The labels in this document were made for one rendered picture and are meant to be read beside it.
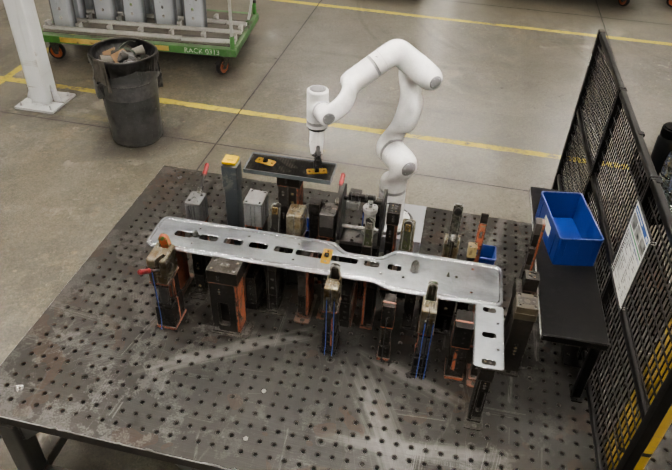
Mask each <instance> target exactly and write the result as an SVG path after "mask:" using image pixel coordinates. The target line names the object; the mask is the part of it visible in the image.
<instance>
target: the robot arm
mask: <svg viewBox="0 0 672 470"><path fill-rule="evenodd" d="M394 66H395V67H397V68H398V69H399V72H398V76H399V86H400V98H399V103H398V107H397V110H396V113H395V116H394V119H393V120H392V122H391V124H390V125H389V127H388V128H387V129H386V130H385V131H384V132H383V134H382V135H381V136H380V137H379V139H378V141H377V144H376V152H377V155H378V156H379V158H380V159H381V160H382V161H383V162H384V164H385V165H386V166H387V167H388V169H389V171H387V172H385V173H384V174H383V175H382V176H381V178H380V185H379V198H382V197H383V193H384V189H388V198H387V203H389V202H391V203H398V204H402V206H401V214H400V220H399V225H398V230H397V232H400V231H401V227H402V222H403V219H404V218H406V219H410V217H409V215H408V214H407V213H406V212H405V211H404V203H405V194H406V184H407V180H408V179H409V178H410V177H411V176H412V175H414V174H415V172H416V170H417V159H416V157H415V155H414V154H413V153H412V151H411V150H410V149H409V148H408V147H407V146H406V145H405V144H404V143H403V139H404V136H405V134H406V133H409V132H411V131H412V130H413V129H414V128H415V126H416V124H417V122H418V120H419V117H420V114H421V111H422V107H423V97H422V91H421V88H423V89H425V90H435V89H437V88H438V87H439V86H440V85H441V83H442V80H443V75H442V72H441V70H440V69H439V68H438V67H437V66H436V65H435V64H434V63H433V62H432V61H431V60H429V59H428V58H427V57H426V56H425V55H423V54H422V53H421V52H420V51H418V50H417V49H416V48H415V47H413V46H412V45H411V44H410V43H408V42H406V41H404V40H402V39H393V40H390V41H388V42H386V43H385V44H383V45H382V46H381V47H379V48H378V49H376V50H375V51H374V52H372V53H371V54H369V55H368V56H366V57H365V58H364V59H362V60H361V61H360V62H358V63H357V64H355V65H354V66H353V67H351V68H350V69H349V70H347V71H346V72H345V73H344V74H343V75H342V76H341V78H340V83H341V86H342V89H341V91H340V93H339V95H338V96H337V97H336V98H335V99H334V100H333V101H332V102H330V103H329V89H328V88H327V87H325V86H322V85H313V86H310V87H308V88H307V127H308V129H309V130H310V137H309V146H310V152H311V154H312V156H314V168H322V159H321V154H322V153H323V141H324V131H325V130H326V129H327V127H328V125H331V124H333V123H334V122H336V121H337V120H339V119H340V118H342V117H343V116H344V115H345V114H346V113H348V112H349V111H350V109H351V108H352V106H353V105H354V102H355V99H356V95H357V93H358V91H359V90H361V89H362V88H363V87H365V86H366V85H368V84H369V83H371V82H372V81H374V80H375V79H376V78H378V77H379V76H381V75H382V74H384V73H385V72H386V71H388V70H389V69H391V68H392V67H394ZM316 156H317V157H316Z"/></svg>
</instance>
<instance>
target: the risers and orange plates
mask: <svg viewBox="0 0 672 470"><path fill-rule="evenodd" d="M243 265H244V275H243V284H244V297H245V308H249V309H255V310H257V309H258V306H259V304H260V301H261V299H262V297H263V294H264V291H263V283H262V273H261V265H257V264H251V263H245V262H243ZM354 287H355V288H354ZM357 288H358V282H356V284H355V286H354V280H349V279H345V281H344V284H343V288H342V292H341V297H342V300H341V303H340V307H339V322H340V326H342V327H347V328H349V327H351V324H352V320H353V316H354V312H355V308H356V301H357Z"/></svg>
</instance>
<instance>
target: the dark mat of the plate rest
mask: <svg viewBox="0 0 672 470"><path fill-rule="evenodd" d="M258 157H262V158H267V159H269V160H273V161H276V163H275V164H274V165H273V166H269V165H265V164H262V163H258V162H255V160H256V159H257V158H258ZM322 168H326V169H327V174H307V171H306V169H315V168H314V162H310V161H303V160H296V159H289V158H282V157H275V156H268V155H260V154H253V155H252V157H251V159H250V161H249V162H248V164H247V166H246V168H245V169H252V170H259V171H266V172H273V173H280V174H287V175H294V176H301V177H308V178H315V179H322V180H329V181H330V178H331V176H332V173H333V170H334V168H335V165H332V164H325V163H322Z"/></svg>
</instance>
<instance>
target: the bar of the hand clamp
mask: <svg viewBox="0 0 672 470"><path fill-rule="evenodd" d="M463 208H464V204H459V203H454V207H453V213H452V218H451V224H450V230H449V235H448V241H447V245H449V243H450V238H451V234H453V235H456V238H455V245H454V246H457V241H458V235H459V230H460V224H461V219H462V213H463Z"/></svg>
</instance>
